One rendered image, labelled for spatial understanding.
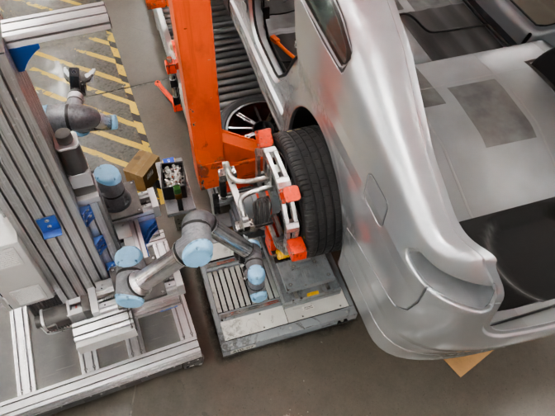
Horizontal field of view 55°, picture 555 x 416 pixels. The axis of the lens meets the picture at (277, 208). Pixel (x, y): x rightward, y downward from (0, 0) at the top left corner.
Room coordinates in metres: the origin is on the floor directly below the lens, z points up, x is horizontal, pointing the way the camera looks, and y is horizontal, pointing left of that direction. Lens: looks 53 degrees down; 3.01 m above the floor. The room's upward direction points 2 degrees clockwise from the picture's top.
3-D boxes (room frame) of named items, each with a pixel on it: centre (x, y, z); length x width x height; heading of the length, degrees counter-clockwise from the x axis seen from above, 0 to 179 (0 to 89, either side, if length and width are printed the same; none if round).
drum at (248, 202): (1.66, 0.08, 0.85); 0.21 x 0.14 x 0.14; 109
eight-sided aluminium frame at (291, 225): (1.68, 0.01, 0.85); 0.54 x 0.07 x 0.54; 19
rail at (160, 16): (3.28, 0.78, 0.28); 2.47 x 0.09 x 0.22; 19
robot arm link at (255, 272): (1.18, 0.08, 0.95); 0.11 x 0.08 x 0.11; 10
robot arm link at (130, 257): (1.20, 0.63, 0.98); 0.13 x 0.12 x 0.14; 10
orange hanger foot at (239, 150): (2.19, 0.09, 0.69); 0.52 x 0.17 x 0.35; 109
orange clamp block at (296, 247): (1.38, -0.10, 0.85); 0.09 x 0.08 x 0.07; 19
